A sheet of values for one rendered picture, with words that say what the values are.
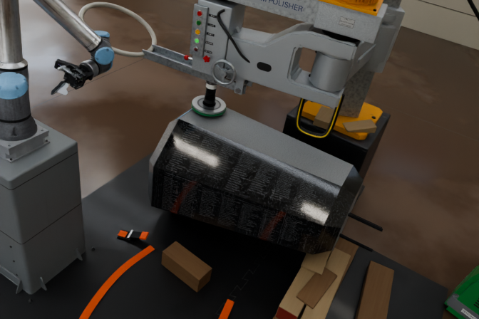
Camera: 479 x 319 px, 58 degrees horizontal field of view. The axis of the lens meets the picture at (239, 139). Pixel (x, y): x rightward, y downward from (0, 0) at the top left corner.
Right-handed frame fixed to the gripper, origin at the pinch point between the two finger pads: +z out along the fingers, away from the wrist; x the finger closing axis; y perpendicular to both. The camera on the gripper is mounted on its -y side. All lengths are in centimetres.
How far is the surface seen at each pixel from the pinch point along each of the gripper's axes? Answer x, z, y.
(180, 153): 34, -51, 58
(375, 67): -47, -135, 125
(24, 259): 86, 27, 28
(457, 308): 33, -81, 250
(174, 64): 0, -74, 24
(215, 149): 21, -57, 73
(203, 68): -12, -69, 42
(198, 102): 16, -79, 46
